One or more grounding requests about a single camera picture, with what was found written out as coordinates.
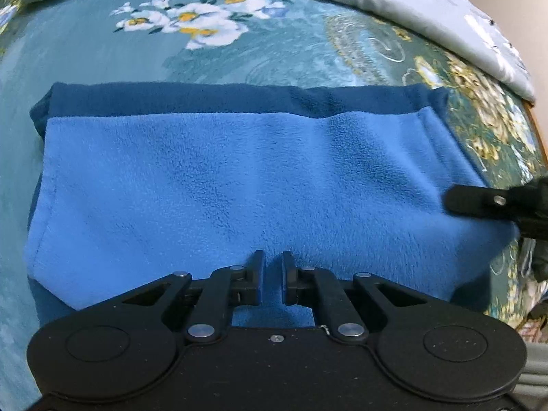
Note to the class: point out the blue fleece jacket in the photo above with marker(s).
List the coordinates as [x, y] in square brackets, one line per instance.
[141, 180]

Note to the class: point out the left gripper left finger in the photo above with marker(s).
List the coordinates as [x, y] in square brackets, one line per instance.
[219, 295]

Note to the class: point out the teal floral bed sheet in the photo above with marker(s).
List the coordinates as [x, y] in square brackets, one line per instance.
[305, 43]

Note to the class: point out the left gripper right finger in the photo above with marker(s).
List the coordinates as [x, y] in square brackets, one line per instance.
[324, 294]

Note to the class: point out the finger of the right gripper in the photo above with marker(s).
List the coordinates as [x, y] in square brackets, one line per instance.
[479, 202]

